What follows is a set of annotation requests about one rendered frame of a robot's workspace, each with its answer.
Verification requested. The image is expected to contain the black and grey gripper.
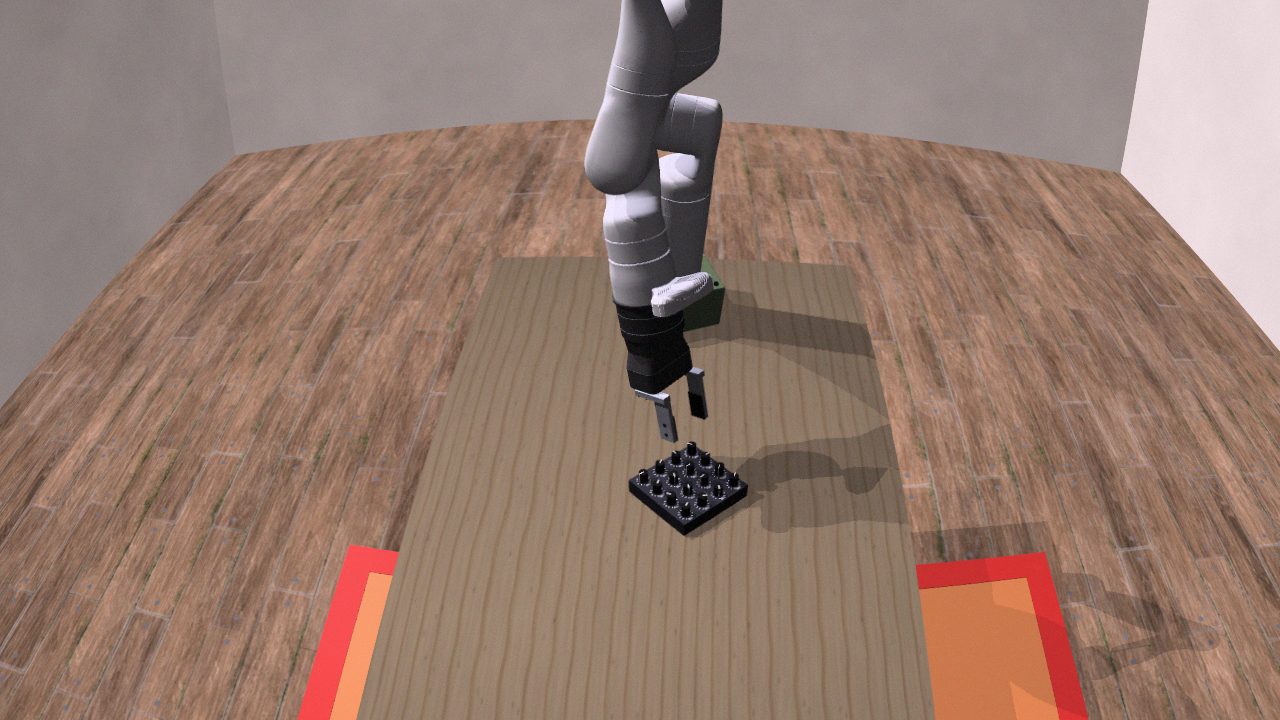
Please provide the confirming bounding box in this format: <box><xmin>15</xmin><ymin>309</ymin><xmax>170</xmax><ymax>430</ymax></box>
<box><xmin>609</xmin><ymin>250</ymin><xmax>714</xmax><ymax>443</ymax></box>

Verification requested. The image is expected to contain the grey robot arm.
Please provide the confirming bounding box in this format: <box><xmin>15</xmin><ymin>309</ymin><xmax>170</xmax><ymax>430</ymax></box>
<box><xmin>585</xmin><ymin>0</ymin><xmax>723</xmax><ymax>277</ymax></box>

